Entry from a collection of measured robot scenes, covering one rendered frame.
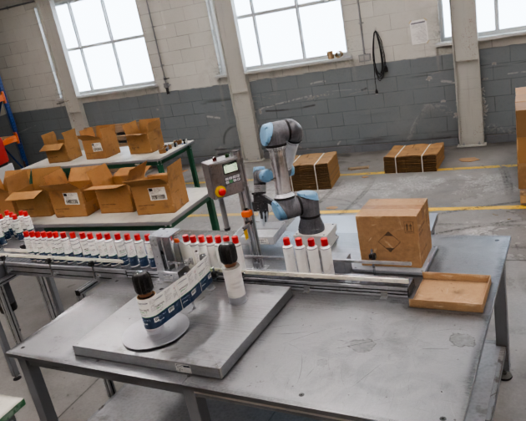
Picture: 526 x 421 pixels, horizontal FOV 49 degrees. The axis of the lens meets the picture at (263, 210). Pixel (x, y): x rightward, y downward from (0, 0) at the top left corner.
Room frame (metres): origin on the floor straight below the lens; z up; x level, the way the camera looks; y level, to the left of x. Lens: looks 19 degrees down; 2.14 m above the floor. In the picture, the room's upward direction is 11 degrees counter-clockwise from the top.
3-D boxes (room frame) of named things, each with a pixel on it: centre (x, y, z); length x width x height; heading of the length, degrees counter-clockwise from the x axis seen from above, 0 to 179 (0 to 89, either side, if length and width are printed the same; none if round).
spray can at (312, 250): (2.56, -0.20, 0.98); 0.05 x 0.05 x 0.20
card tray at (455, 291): (2.24, -0.74, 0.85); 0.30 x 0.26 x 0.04; 59
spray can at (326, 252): (2.53, -0.26, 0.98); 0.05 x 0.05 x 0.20
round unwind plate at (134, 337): (2.32, 0.57, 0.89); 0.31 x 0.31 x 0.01
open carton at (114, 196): (4.77, 1.13, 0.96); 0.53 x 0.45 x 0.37; 155
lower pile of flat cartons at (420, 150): (6.87, -1.96, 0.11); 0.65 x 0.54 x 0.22; 60
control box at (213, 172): (2.88, 0.17, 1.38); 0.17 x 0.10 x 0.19; 114
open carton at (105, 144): (7.28, 1.86, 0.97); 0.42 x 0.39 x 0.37; 151
